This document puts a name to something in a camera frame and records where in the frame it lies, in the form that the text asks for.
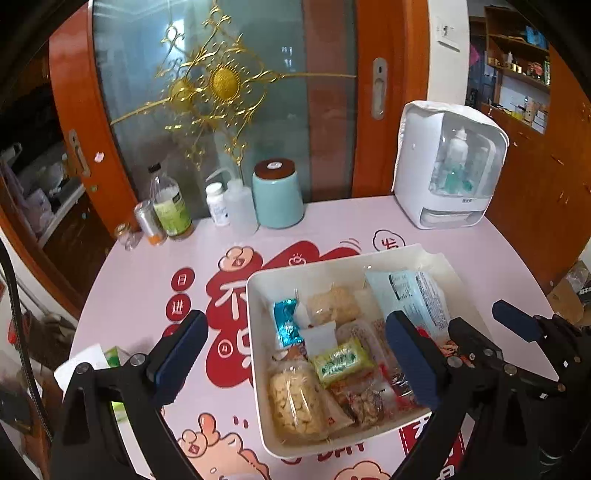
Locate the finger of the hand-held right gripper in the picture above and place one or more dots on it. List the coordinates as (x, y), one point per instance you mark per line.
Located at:
(475, 344)
(515, 318)

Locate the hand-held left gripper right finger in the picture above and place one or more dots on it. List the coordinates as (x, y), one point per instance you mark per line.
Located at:
(413, 364)

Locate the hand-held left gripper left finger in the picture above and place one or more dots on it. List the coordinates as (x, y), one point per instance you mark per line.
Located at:
(178, 364)

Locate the clear nut packet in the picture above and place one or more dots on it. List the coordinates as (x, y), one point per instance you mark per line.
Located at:
(369, 401)

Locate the clear brown bar packet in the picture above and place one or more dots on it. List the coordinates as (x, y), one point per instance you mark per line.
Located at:
(332, 304)
(362, 334)

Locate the green yellow snack packet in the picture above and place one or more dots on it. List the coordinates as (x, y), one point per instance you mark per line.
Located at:
(344, 362)

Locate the large light blue snack packet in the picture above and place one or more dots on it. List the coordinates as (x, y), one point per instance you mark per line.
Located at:
(406, 295)

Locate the white plastic storage tray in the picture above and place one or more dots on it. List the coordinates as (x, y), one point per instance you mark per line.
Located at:
(263, 295)

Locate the blue foil snack packet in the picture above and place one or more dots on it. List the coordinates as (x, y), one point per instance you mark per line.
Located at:
(288, 323)

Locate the beige cracker packet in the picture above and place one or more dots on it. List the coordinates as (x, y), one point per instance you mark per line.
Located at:
(295, 401)

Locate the cardboard box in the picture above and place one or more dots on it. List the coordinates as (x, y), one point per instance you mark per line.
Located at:
(570, 290)

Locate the green tissue pack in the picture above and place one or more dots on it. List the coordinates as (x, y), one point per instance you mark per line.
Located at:
(113, 355)

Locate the pink printed tablecloth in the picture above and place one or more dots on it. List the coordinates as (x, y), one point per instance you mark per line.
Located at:
(152, 258)

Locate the small glass jar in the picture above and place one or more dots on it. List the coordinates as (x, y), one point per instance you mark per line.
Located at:
(127, 235)

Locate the metal can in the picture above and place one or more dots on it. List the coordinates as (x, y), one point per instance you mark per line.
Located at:
(150, 224)

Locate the glass bottle with green label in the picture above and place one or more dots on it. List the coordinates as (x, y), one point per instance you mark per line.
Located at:
(171, 207)

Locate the white countertop sterilizer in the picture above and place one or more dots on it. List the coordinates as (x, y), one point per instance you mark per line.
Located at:
(450, 166)

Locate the white pill bottle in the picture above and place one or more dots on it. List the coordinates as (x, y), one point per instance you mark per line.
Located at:
(217, 203)

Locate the dark wooden side cabinet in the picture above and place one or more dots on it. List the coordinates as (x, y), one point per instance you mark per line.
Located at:
(60, 240)

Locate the translucent squeeze bottle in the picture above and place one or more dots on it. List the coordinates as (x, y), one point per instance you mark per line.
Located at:
(242, 205)

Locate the light blue canister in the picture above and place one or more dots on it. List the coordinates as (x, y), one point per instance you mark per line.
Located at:
(277, 194)

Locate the wooden glass sliding door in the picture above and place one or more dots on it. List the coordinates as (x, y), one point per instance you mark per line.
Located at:
(323, 138)

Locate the gold door ornament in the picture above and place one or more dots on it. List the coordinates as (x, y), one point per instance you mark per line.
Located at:
(224, 83)

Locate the wooden wall shelf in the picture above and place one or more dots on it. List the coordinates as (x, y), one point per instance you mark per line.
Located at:
(517, 64)

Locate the white wall switch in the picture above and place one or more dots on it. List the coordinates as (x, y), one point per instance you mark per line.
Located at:
(448, 30)

